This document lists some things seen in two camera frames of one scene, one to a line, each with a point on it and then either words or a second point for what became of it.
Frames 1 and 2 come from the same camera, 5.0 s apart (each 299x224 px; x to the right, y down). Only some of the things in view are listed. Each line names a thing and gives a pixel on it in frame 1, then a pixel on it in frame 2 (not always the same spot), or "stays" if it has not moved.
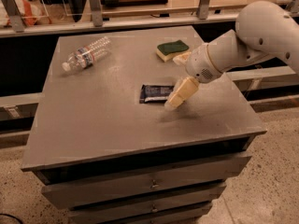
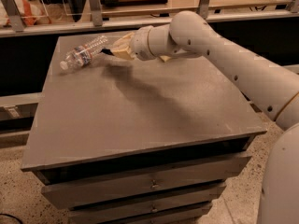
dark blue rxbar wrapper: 154,93 → 106,50
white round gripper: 199,64 → 139,43
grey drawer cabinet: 108,150 stays
